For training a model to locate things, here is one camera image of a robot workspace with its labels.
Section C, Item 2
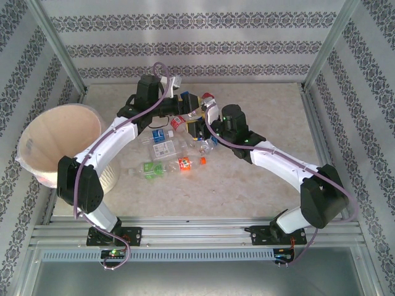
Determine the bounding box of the green label clear bottle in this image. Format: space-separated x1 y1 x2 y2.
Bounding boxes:
127 160 171 182

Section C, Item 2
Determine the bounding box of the white lined waste bin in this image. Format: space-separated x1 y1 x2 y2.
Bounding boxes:
17 103 120 192

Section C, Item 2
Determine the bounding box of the red label bottle red cap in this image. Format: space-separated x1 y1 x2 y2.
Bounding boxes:
170 115 188 133

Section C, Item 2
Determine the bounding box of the orange label bottle orange cap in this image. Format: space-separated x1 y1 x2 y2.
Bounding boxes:
168 155 208 173

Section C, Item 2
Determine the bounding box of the clear flat bottle white label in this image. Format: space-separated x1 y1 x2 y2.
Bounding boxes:
152 140 198 162

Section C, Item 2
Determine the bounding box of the grey metal panel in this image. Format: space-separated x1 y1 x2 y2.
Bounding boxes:
29 261 368 296

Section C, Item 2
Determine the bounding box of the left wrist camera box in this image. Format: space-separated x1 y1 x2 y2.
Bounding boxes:
159 75 183 93

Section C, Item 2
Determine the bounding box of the aluminium mounting rail beam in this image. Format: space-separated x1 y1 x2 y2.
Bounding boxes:
29 215 362 248

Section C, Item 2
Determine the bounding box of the aluminium frame post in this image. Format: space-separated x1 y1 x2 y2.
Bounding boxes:
26 0 90 95
301 0 362 93

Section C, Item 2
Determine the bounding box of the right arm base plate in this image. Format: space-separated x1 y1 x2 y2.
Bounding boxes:
249 223 308 247

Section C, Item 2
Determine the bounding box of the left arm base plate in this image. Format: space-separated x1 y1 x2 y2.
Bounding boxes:
85 226 144 247

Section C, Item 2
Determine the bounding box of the grey slotted cable duct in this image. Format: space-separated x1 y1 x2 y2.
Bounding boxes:
39 248 276 263

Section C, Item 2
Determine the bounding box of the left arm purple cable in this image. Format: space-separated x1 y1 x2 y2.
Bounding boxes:
73 61 173 271

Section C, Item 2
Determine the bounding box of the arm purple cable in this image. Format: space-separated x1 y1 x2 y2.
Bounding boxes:
205 103 359 266
73 61 173 271

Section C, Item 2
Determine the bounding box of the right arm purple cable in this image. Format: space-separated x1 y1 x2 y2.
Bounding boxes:
205 103 359 266

